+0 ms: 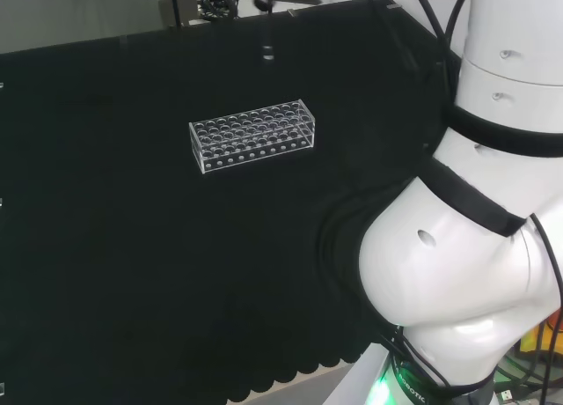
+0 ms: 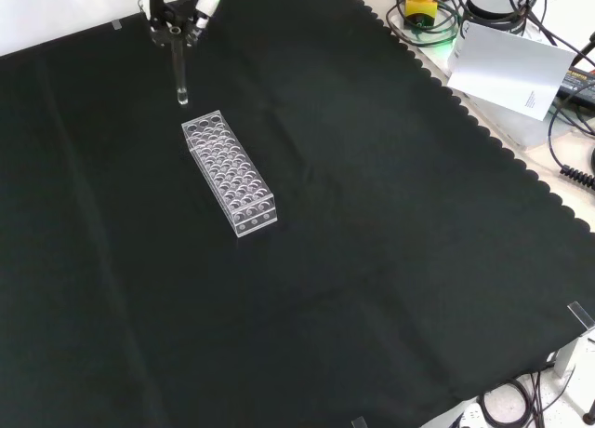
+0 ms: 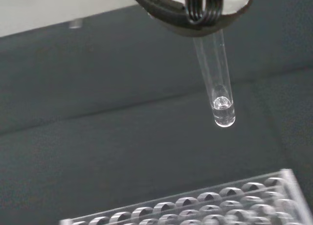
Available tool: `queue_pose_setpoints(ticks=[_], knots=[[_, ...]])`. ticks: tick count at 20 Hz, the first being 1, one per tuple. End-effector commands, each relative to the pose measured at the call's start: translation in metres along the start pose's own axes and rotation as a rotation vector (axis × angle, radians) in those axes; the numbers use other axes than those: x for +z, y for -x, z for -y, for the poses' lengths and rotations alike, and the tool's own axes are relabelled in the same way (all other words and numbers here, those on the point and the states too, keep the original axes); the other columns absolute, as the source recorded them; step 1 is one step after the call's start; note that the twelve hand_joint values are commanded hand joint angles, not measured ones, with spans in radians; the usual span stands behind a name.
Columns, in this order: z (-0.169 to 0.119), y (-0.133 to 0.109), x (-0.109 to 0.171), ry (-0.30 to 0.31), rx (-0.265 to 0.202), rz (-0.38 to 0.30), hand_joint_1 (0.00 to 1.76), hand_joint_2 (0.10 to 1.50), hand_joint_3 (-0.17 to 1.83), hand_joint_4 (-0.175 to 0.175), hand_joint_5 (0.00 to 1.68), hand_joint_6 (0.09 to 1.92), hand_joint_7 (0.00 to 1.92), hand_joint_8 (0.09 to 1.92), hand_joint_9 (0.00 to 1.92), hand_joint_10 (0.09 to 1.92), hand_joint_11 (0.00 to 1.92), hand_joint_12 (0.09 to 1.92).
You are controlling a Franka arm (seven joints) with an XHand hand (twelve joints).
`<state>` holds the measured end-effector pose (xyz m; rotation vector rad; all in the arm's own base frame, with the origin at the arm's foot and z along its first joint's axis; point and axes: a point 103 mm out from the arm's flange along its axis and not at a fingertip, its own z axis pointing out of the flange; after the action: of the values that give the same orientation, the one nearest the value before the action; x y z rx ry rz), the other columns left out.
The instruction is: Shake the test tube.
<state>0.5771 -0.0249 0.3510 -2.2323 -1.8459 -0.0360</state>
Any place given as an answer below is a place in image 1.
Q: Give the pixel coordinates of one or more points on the clear glass test tube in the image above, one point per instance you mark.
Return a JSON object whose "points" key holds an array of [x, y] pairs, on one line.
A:
{"points": [[268, 48]]}

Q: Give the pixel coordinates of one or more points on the clear plastic test tube rack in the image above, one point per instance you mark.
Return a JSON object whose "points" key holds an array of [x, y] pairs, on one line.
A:
{"points": [[253, 136]]}

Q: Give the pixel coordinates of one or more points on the grey panel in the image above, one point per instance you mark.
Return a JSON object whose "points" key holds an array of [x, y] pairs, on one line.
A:
{"points": [[169, 4]]}

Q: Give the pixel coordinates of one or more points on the black cloth with scalloped edge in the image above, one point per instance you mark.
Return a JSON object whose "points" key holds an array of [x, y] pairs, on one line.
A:
{"points": [[132, 255]]}

